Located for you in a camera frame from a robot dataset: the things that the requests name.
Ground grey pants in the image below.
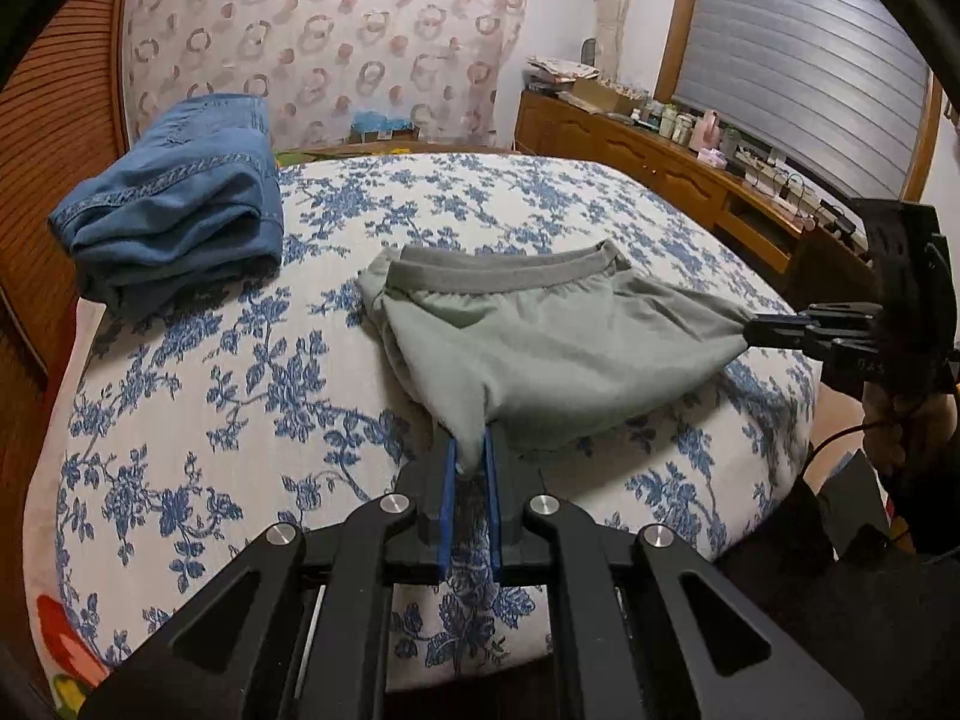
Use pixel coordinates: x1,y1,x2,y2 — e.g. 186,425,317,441
358,241,752,476

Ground wooden sideboard cabinet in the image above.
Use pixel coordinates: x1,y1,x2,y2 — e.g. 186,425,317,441
514,91,877,309

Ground pink tissue box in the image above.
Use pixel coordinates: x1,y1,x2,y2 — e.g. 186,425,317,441
697,148,727,171

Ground colourful flower blanket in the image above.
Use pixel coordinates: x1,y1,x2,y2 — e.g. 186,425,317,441
36,595,109,718

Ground blue floral white bedspread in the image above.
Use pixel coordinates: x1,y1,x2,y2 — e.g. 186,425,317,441
25,153,820,689

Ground pink bottle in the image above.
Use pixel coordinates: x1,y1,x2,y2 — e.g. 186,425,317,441
688,110,721,153

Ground grey window roller shutter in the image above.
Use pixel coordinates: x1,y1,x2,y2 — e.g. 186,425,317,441
675,0,928,199

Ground cardboard box on sideboard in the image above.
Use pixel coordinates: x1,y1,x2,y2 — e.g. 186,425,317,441
569,78,641,115

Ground stack of papers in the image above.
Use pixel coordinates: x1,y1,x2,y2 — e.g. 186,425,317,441
523,55,599,93

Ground folded blue jeans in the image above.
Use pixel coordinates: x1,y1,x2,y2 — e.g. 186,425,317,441
49,93,285,320

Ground circle patterned curtain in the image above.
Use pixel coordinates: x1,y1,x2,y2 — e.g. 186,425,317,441
124,0,527,149

